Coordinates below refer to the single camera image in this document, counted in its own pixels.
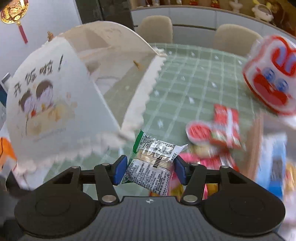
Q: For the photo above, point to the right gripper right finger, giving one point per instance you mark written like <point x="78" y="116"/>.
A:
<point x="193" y="177"/>

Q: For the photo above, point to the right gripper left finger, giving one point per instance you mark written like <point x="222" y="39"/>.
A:
<point x="107" y="176"/>

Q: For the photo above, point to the silver green cracker packet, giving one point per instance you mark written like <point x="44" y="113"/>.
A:
<point x="151" y="163"/>

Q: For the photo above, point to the red round lid cup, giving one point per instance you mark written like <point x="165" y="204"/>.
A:
<point x="199" y="132"/>

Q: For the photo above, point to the red white snack packet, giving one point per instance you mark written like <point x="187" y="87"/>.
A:
<point x="225" y="128"/>

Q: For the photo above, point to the blue white snack packet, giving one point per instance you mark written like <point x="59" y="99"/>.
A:
<point x="272" y="160"/>

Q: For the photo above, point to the pink open gift box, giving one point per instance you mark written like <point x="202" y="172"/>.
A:
<point x="266" y="124"/>

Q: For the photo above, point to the white cartoon food cover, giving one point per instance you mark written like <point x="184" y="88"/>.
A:
<point x="83" y="92"/>

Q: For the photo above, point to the green grid tablecloth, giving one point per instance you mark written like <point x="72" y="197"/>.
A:
<point x="192" y="80"/>

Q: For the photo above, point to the red white bunny bag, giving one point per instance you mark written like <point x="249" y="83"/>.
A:
<point x="270" y="73"/>

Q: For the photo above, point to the beige chair far middle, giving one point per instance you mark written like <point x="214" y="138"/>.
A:
<point x="235" y="39"/>

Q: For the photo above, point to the beige chair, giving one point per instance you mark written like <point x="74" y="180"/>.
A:
<point x="156" y="29"/>
<point x="235" y="39"/>

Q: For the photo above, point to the white sideboard cabinet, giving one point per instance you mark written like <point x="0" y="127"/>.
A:
<point x="196" y="25"/>

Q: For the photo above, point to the beige chair far left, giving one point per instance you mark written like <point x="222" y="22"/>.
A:
<point x="156" y="29"/>

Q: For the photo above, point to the white ceramic figurine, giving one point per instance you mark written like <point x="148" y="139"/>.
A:
<point x="262" y="12"/>

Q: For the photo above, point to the red gold hanging ornament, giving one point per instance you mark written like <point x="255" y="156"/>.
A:
<point x="12" y="14"/>

